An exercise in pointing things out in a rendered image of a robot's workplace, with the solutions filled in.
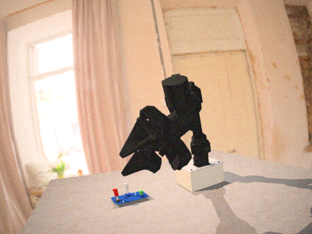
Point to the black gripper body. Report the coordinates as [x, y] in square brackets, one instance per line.
[164, 126]

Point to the blue circuit board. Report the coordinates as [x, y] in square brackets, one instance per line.
[127, 197]

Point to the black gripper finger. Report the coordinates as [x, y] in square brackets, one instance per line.
[141, 135]
[137, 163]

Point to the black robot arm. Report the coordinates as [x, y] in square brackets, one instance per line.
[183, 99]

